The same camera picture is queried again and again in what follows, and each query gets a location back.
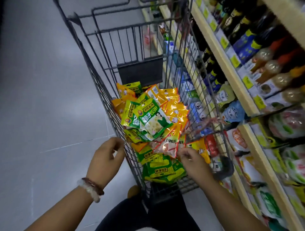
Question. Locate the pile of seasoning packets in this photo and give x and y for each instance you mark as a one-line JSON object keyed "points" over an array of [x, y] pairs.
{"points": [[152, 119]]}

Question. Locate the pale green pouch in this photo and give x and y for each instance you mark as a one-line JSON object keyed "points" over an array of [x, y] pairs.
{"points": [[224, 95]]}

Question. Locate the wooden store shelving with goods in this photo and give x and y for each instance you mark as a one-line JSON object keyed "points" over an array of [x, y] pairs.
{"points": [[228, 62]]}

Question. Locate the blue white pouch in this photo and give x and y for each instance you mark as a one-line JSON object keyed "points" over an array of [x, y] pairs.
{"points": [[233, 113]]}

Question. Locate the row of small dark bottles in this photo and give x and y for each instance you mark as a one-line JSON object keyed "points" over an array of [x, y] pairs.
{"points": [[212, 62]]}

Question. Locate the person's right forearm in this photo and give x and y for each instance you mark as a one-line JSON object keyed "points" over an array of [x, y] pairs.
{"points": [[233, 209]]}

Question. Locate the black plastic cart flap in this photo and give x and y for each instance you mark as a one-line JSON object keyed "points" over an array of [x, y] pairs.
{"points": [[140, 71]]}

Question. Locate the rows of assorted seasoning packets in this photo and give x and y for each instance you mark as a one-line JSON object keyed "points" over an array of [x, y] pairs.
{"points": [[286, 157]]}

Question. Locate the row of yellow price tags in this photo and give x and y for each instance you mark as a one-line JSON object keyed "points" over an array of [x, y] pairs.
{"points": [[248, 82]]}

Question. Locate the row of dark sauce bottles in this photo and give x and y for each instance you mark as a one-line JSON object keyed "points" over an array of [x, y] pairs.
{"points": [[243, 28]]}

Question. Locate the black trousers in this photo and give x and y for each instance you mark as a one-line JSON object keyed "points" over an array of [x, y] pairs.
{"points": [[124, 214]]}

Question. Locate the person's left forearm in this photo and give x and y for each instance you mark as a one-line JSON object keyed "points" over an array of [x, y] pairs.
{"points": [[62, 212]]}

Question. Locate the person's left hand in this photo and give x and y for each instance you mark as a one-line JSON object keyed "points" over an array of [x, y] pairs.
{"points": [[106, 162]]}

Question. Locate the row of blue packets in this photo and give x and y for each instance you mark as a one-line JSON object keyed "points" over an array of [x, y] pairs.
{"points": [[190, 90]]}

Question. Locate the person's right hand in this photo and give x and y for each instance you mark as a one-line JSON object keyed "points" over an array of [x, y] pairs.
{"points": [[198, 166]]}

